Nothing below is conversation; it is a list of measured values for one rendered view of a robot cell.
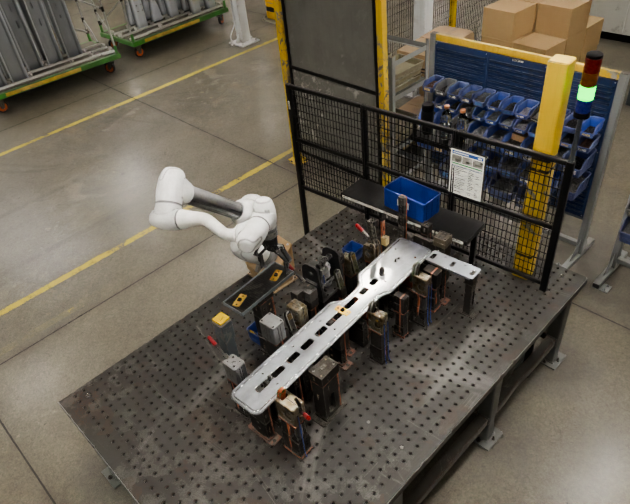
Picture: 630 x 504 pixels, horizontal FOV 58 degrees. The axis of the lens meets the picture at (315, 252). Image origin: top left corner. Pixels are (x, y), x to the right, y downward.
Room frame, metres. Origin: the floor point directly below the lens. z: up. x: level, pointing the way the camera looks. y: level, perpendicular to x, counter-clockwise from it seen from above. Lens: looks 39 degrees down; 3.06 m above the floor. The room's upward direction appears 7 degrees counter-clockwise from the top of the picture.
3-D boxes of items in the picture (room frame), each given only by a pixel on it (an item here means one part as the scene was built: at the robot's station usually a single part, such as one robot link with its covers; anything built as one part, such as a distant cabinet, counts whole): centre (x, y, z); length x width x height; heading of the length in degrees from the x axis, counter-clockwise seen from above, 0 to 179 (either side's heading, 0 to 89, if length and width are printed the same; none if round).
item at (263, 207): (2.17, 0.21, 1.55); 0.13 x 0.11 x 0.16; 158
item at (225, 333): (1.93, 0.48, 0.92); 0.08 x 0.08 x 0.44; 45
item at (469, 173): (2.69, -0.89, 1.30); 0.23 x 0.02 x 0.31; 45
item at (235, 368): (1.74, 0.43, 0.88); 0.11 x 0.10 x 0.36; 45
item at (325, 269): (2.25, -0.03, 0.94); 0.18 x 0.13 x 0.49; 135
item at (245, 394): (2.02, -0.10, 1.00); 1.38 x 0.22 x 0.02; 135
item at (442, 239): (2.47, -0.72, 0.88); 0.08 x 0.08 x 0.36; 45
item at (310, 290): (2.15, 0.06, 0.89); 0.13 x 0.11 x 0.38; 45
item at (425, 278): (2.18, -0.54, 0.87); 0.12 x 0.09 x 0.35; 45
